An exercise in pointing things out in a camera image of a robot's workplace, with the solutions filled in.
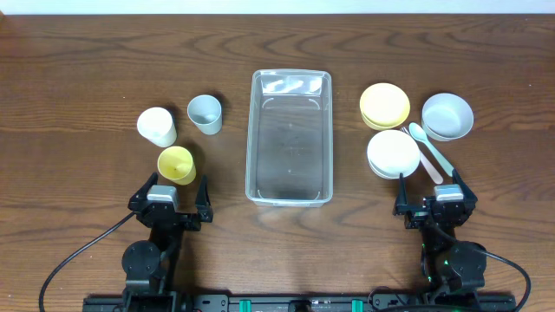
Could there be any grey plastic bowl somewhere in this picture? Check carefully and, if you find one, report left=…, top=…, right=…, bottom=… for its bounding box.
left=421, top=93, right=474, bottom=141

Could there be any mint green plastic spoon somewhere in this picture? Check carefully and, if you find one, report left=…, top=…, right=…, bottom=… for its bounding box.
left=408, top=122, right=454, bottom=177

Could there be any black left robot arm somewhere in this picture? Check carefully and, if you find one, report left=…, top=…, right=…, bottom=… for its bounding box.
left=121, top=172, right=213, bottom=311

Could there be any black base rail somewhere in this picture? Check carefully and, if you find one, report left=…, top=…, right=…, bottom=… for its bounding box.
left=82, top=292, right=517, bottom=312

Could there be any yellow plastic bowl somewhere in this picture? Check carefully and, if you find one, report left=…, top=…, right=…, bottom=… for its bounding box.
left=359, top=82, right=410, bottom=131

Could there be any white plastic bowl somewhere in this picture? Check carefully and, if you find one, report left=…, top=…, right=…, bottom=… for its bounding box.
left=366, top=130, right=420, bottom=179

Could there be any grey plastic cup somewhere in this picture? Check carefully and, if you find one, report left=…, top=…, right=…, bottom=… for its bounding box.
left=187, top=94, right=222, bottom=135

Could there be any yellow plastic cup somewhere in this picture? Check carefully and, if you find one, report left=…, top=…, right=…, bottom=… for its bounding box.
left=157, top=146, right=196, bottom=185

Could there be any white plastic cup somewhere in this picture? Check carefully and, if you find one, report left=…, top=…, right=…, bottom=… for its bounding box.
left=137, top=107, right=177, bottom=147

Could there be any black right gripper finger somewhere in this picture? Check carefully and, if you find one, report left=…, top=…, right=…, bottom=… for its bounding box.
left=393, top=173, right=408, bottom=216
left=452, top=169, right=478, bottom=203

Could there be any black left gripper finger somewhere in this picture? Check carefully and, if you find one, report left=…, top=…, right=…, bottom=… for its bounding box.
left=195, top=175, right=213, bottom=217
left=127, top=172, right=159, bottom=211

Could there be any clear plastic storage container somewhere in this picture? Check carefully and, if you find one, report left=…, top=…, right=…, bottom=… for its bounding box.
left=245, top=68, right=333, bottom=208

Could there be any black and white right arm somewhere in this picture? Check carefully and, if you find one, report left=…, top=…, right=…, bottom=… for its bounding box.
left=393, top=171, right=486, bottom=304

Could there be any pink plastic fork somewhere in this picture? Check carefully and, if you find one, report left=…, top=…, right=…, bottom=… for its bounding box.
left=420, top=152, right=443, bottom=185

